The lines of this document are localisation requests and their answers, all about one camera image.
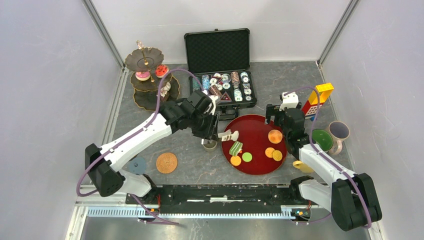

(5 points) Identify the green bowl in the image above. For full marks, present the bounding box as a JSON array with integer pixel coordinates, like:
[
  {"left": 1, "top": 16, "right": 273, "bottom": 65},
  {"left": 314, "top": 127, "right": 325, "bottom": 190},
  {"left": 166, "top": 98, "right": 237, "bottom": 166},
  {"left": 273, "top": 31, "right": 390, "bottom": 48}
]
[{"left": 312, "top": 129, "right": 334, "bottom": 152}]

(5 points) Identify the orange peach bun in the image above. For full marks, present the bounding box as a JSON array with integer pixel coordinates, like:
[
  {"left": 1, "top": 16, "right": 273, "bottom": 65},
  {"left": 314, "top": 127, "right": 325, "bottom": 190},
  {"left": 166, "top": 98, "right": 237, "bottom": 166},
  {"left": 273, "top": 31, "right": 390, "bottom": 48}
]
[{"left": 267, "top": 129, "right": 283, "bottom": 144}]

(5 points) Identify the red frosted donut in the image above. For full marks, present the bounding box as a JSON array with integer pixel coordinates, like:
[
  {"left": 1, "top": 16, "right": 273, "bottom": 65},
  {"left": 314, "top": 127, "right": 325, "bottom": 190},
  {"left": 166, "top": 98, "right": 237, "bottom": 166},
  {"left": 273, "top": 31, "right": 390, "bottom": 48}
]
[{"left": 155, "top": 64, "right": 170, "bottom": 79}]

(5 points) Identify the black poker chip case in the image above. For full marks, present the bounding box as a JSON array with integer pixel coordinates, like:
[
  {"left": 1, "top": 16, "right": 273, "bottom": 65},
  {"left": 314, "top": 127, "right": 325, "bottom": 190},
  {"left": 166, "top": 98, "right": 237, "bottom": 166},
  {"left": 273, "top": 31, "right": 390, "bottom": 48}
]
[{"left": 184, "top": 28, "right": 257, "bottom": 120}]

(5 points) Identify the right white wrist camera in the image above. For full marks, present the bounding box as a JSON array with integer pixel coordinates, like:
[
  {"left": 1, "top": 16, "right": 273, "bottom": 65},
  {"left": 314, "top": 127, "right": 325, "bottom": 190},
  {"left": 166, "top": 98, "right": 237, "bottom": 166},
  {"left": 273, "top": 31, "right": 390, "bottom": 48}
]
[{"left": 279, "top": 92, "right": 299, "bottom": 111}]

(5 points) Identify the three-tier dessert stand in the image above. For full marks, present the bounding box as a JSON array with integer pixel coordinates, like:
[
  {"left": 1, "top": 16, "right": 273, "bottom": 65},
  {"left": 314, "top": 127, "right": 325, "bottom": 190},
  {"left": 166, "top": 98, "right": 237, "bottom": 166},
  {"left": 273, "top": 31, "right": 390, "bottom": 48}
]
[{"left": 125, "top": 40, "right": 180, "bottom": 111}]

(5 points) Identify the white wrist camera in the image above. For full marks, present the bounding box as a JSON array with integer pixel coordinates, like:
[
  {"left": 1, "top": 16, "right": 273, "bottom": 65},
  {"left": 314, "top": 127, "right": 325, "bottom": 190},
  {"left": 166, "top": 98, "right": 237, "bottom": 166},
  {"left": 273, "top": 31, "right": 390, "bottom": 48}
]
[
  {"left": 204, "top": 95, "right": 219, "bottom": 115},
  {"left": 279, "top": 92, "right": 299, "bottom": 111}
]

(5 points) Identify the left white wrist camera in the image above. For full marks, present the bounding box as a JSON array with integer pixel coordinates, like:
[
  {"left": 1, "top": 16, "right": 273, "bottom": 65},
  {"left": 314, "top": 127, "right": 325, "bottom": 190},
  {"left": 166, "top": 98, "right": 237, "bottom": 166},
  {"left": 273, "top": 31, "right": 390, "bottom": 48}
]
[{"left": 204, "top": 95, "right": 219, "bottom": 115}]

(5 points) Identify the orange round biscuit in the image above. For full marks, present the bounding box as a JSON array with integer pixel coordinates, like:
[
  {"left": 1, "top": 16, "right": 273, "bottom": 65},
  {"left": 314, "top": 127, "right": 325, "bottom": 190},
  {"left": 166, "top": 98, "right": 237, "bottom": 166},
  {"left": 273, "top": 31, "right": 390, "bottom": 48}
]
[{"left": 264, "top": 147, "right": 275, "bottom": 159}]

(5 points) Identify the orange waffle biscuit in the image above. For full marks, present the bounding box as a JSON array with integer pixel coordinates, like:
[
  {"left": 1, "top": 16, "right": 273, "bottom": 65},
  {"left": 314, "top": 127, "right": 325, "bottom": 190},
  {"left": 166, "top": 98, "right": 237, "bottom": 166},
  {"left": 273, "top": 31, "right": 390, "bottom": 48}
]
[{"left": 272, "top": 150, "right": 283, "bottom": 162}]

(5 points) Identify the yellow round cookie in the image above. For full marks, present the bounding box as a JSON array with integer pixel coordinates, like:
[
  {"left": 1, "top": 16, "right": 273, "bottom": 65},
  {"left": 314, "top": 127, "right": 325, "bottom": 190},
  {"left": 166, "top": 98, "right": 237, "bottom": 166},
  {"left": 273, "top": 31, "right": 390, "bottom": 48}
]
[{"left": 230, "top": 155, "right": 242, "bottom": 167}]

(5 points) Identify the toy block tower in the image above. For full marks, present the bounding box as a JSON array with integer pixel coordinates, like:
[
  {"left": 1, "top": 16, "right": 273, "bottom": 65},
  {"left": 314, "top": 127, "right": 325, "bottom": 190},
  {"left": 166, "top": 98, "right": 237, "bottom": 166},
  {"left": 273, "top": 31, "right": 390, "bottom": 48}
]
[{"left": 301, "top": 83, "right": 334, "bottom": 121}]

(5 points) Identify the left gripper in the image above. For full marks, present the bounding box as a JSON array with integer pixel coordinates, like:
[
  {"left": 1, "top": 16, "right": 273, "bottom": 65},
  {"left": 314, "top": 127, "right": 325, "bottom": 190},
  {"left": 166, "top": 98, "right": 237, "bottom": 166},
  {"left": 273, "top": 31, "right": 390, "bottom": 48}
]
[{"left": 189, "top": 110, "right": 220, "bottom": 143}]

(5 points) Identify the small grey-green cup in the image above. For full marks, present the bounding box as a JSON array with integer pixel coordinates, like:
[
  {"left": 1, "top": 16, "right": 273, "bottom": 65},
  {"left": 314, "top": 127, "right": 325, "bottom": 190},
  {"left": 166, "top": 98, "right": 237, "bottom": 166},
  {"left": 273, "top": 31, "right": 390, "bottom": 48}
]
[{"left": 202, "top": 139, "right": 218, "bottom": 152}]

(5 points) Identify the blue round coaster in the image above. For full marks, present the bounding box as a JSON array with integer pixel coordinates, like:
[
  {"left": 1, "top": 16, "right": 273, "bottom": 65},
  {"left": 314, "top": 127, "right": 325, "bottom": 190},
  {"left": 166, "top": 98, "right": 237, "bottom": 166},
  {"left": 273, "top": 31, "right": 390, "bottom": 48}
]
[{"left": 127, "top": 156, "right": 147, "bottom": 175}]

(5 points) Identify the red round tray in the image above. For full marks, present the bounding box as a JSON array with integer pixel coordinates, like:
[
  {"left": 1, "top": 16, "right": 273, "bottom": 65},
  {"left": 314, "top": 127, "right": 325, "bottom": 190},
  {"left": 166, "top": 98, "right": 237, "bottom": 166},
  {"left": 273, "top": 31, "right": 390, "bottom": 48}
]
[{"left": 221, "top": 114, "right": 288, "bottom": 175}]

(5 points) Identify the yellow cup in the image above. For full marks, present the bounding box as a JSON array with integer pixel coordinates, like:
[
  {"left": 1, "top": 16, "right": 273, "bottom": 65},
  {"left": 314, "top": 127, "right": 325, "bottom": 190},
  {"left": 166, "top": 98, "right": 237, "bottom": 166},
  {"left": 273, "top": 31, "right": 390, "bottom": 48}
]
[{"left": 292, "top": 160, "right": 314, "bottom": 174}]

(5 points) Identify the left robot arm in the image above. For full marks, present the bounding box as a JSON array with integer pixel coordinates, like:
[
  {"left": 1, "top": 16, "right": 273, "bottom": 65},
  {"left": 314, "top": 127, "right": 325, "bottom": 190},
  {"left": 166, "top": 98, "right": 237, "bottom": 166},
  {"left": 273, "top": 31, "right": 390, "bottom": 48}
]
[{"left": 85, "top": 90, "right": 220, "bottom": 204}]

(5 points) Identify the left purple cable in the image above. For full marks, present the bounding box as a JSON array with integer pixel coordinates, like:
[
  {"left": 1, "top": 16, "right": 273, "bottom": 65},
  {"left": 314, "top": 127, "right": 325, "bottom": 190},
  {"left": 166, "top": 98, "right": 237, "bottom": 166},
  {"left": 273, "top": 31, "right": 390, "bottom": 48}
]
[{"left": 76, "top": 68, "right": 205, "bottom": 227}]

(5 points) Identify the white rectangular pastry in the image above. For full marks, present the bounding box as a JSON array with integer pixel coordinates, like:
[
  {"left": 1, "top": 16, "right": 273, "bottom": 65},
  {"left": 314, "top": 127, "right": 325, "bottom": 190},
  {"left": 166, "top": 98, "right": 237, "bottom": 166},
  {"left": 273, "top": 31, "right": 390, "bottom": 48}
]
[{"left": 229, "top": 141, "right": 243, "bottom": 156}]

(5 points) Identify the beige purple mug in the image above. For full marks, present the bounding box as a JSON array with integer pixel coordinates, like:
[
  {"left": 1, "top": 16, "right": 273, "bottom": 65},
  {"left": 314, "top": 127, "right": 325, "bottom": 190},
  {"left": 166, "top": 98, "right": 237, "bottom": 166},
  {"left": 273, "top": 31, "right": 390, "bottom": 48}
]
[{"left": 326, "top": 121, "right": 350, "bottom": 155}]

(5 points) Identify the green macaron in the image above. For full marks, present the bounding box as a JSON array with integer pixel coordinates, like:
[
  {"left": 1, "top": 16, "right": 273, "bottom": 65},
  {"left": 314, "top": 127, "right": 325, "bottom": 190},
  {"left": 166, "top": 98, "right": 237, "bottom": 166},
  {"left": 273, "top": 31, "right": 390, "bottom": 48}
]
[{"left": 241, "top": 152, "right": 253, "bottom": 163}]

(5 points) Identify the white striped donut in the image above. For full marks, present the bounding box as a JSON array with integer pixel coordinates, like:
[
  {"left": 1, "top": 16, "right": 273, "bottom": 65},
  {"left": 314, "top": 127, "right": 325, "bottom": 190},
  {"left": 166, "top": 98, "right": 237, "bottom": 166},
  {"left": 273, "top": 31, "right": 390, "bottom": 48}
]
[{"left": 160, "top": 82, "right": 172, "bottom": 96}]

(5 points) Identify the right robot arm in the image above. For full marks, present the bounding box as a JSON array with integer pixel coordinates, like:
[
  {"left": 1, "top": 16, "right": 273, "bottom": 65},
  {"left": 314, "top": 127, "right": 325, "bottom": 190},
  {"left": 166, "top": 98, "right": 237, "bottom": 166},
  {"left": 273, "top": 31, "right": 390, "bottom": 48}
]
[{"left": 265, "top": 103, "right": 383, "bottom": 232}]

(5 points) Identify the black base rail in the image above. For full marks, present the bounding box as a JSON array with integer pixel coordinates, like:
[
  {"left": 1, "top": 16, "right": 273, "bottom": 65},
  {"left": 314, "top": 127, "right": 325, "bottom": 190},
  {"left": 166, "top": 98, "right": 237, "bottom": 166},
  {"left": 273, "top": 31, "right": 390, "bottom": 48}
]
[{"left": 125, "top": 183, "right": 312, "bottom": 222}]

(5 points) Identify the chocolate cake slice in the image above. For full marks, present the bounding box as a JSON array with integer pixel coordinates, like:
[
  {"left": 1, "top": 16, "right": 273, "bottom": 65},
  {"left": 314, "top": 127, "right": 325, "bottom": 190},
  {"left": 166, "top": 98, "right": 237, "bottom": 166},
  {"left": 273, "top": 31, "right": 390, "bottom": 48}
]
[{"left": 160, "top": 91, "right": 170, "bottom": 102}]

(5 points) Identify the woven coaster front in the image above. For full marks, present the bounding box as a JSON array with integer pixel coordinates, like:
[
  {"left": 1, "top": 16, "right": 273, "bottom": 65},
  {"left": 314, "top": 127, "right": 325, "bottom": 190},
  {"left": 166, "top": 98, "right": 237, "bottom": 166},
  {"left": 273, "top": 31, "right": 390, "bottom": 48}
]
[{"left": 156, "top": 152, "right": 178, "bottom": 174}]

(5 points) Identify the pink frosted donut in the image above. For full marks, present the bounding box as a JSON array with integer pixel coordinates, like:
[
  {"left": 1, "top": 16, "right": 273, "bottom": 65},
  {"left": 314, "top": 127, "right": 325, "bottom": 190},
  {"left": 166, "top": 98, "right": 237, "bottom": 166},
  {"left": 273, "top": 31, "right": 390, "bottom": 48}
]
[{"left": 135, "top": 71, "right": 151, "bottom": 82}]

